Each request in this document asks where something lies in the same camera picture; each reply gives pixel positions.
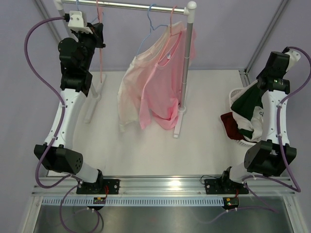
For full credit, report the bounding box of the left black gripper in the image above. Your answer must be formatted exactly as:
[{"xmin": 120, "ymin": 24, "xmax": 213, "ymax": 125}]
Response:
[{"xmin": 71, "ymin": 23, "xmax": 105, "ymax": 71}]

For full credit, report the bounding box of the pink hanger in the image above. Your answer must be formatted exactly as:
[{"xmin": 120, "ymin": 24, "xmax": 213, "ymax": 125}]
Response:
[
  {"xmin": 95, "ymin": 0, "xmax": 105, "ymax": 83},
  {"xmin": 157, "ymin": 5, "xmax": 179, "ymax": 64}
]

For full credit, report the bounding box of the light blue hanger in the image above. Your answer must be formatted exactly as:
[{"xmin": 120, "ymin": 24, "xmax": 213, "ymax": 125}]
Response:
[
  {"xmin": 136, "ymin": 3, "xmax": 168, "ymax": 57},
  {"xmin": 75, "ymin": 0, "xmax": 98, "ymax": 23}
]

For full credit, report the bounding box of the cream white t shirt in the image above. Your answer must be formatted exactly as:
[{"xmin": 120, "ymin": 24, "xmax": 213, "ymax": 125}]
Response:
[{"xmin": 118, "ymin": 21, "xmax": 185, "ymax": 133}]

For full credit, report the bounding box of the dark red t shirt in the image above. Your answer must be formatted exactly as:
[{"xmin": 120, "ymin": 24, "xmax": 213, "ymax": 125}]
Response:
[{"xmin": 220, "ymin": 112, "xmax": 243, "ymax": 140}]

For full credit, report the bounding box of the green and white t shirt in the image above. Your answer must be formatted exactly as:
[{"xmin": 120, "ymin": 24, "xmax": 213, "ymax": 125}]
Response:
[{"xmin": 230, "ymin": 81, "xmax": 264, "ymax": 143}]

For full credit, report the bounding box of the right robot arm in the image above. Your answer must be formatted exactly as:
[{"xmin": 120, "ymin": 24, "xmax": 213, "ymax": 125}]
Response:
[{"xmin": 219, "ymin": 48, "xmax": 301, "ymax": 193}]

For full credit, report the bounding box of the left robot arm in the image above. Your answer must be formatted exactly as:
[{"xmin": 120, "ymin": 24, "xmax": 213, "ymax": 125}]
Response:
[{"xmin": 34, "ymin": 23, "xmax": 105, "ymax": 194}]

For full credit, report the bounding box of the pink t shirt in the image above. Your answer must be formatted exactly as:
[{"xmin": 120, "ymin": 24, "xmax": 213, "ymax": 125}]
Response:
[{"xmin": 139, "ymin": 29, "xmax": 187, "ymax": 130}]

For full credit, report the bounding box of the silver white clothes rack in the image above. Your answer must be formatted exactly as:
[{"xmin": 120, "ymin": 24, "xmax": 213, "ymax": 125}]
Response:
[{"xmin": 53, "ymin": 0, "xmax": 197, "ymax": 139}]

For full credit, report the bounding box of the white plastic basket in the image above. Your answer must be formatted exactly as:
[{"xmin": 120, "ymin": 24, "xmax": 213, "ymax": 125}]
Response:
[{"xmin": 228, "ymin": 87, "xmax": 258, "ymax": 148}]

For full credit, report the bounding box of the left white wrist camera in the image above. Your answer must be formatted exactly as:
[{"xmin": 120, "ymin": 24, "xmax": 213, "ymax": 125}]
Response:
[{"xmin": 64, "ymin": 11, "xmax": 93, "ymax": 34}]

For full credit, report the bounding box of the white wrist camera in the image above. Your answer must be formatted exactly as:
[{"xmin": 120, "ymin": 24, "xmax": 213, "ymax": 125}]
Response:
[
  {"xmin": 282, "ymin": 48, "xmax": 301, "ymax": 72},
  {"xmin": 64, "ymin": 11, "xmax": 93, "ymax": 34}
]

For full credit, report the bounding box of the left aluminium frame post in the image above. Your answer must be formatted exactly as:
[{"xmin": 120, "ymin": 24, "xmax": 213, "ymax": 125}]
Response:
[{"xmin": 34, "ymin": 0, "xmax": 81, "ymax": 73}]

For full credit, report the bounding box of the aluminium frame post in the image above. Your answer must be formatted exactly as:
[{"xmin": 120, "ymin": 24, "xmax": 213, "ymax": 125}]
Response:
[
  {"xmin": 34, "ymin": 0, "xmax": 81, "ymax": 73},
  {"xmin": 239, "ymin": 0, "xmax": 291, "ymax": 87}
]

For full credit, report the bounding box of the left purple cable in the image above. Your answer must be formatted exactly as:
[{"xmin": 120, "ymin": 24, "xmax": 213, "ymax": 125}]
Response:
[{"xmin": 25, "ymin": 16, "xmax": 104, "ymax": 233}]

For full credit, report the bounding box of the purple cable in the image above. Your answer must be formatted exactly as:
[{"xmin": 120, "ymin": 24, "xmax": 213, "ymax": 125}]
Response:
[
  {"xmin": 194, "ymin": 46, "xmax": 311, "ymax": 224},
  {"xmin": 25, "ymin": 16, "xmax": 104, "ymax": 233}
]

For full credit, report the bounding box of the right aluminium frame post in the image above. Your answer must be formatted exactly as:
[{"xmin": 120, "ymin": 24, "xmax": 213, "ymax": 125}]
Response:
[{"xmin": 239, "ymin": 0, "xmax": 291, "ymax": 87}]

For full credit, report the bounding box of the white slotted cable duct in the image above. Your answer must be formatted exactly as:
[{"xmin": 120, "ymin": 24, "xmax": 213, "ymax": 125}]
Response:
[{"xmin": 42, "ymin": 197, "xmax": 224, "ymax": 207}]

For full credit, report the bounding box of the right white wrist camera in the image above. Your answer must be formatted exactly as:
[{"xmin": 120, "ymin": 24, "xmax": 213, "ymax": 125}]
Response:
[{"xmin": 282, "ymin": 48, "xmax": 301, "ymax": 72}]

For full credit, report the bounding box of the aluminium mounting rail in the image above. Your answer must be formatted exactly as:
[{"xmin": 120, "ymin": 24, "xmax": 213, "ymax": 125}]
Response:
[{"xmin": 31, "ymin": 175, "xmax": 296, "ymax": 197}]

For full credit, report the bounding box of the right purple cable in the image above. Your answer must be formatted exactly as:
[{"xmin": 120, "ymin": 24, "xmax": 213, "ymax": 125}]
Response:
[{"xmin": 194, "ymin": 46, "xmax": 311, "ymax": 224}]

